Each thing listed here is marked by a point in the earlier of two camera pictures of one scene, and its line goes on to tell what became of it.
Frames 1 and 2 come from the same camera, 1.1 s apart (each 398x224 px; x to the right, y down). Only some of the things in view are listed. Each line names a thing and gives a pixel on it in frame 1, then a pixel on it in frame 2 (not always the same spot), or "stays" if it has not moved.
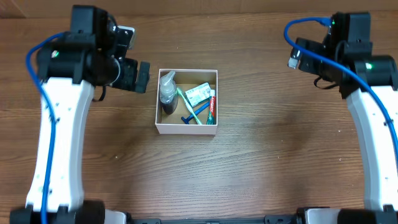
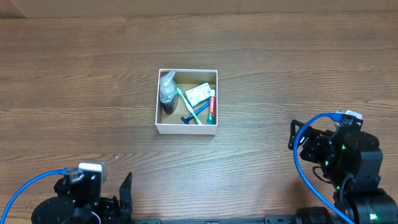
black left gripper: [130, 80] → [111, 213]
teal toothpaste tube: [211, 118] stays
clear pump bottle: [168, 93] stays
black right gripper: [308, 66] → [316, 140]
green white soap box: [199, 94] stays
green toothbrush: [188, 106] stays
